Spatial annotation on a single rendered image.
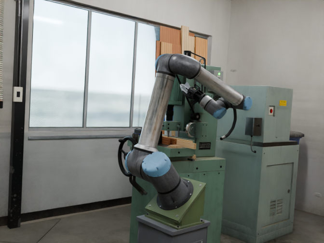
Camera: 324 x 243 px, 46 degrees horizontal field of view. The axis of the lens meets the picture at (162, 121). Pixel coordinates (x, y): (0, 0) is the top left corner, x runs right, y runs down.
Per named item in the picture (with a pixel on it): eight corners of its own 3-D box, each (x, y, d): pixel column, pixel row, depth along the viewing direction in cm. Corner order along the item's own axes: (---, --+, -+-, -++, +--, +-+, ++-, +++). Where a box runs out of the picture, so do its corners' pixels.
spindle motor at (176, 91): (154, 103, 290) (156, 63, 288) (172, 104, 300) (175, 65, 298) (167, 104, 276) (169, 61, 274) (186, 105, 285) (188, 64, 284)
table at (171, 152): (116, 145, 303) (116, 138, 302) (148, 145, 320) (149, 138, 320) (158, 157, 253) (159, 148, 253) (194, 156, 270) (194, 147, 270)
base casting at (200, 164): (133, 164, 299) (133, 152, 299) (189, 161, 332) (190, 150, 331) (165, 174, 263) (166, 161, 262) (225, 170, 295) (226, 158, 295)
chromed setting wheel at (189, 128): (183, 137, 284) (184, 120, 283) (196, 137, 291) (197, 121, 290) (186, 137, 281) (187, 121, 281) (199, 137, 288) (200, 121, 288)
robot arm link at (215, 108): (226, 115, 256) (216, 123, 251) (212, 104, 260) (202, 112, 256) (229, 106, 248) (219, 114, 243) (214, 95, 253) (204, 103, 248)
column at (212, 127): (176, 153, 309) (182, 65, 306) (197, 152, 322) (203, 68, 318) (194, 157, 291) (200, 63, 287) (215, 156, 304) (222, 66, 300)
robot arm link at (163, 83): (136, 179, 209) (170, 49, 211) (119, 172, 222) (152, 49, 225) (157, 182, 218) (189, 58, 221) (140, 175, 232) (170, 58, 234)
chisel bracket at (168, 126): (160, 131, 289) (161, 120, 288) (175, 131, 297) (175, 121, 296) (166, 132, 283) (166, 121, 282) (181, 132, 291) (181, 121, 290)
